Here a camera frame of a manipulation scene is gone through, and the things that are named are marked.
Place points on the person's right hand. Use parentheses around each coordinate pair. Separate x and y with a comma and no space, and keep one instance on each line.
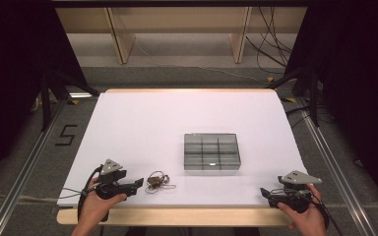
(310,223)

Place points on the white table sheet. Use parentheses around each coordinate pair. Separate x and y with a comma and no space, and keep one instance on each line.
(144,124)

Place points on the person's left hand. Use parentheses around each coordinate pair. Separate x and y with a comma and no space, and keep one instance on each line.
(95,206)

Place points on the aluminium floor rail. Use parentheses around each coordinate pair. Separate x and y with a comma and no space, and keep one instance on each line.
(338,177)
(23,170)

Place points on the black metal stand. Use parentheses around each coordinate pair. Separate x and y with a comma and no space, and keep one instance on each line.
(46,105)
(314,105)

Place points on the yellow tape mark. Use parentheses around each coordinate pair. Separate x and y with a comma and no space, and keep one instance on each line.
(270,79)
(290,99)
(74,102)

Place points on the grey transparent compartment box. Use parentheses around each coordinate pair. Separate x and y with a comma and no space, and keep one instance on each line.
(211,151)

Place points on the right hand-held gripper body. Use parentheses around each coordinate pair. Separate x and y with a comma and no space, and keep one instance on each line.
(295,196)

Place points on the light wooden shelf unit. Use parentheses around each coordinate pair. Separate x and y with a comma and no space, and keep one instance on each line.
(121,42)

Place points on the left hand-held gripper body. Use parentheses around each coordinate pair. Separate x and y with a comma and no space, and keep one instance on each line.
(107,188)

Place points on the black curtain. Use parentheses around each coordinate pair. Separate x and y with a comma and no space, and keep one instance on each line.
(357,65)
(10,65)

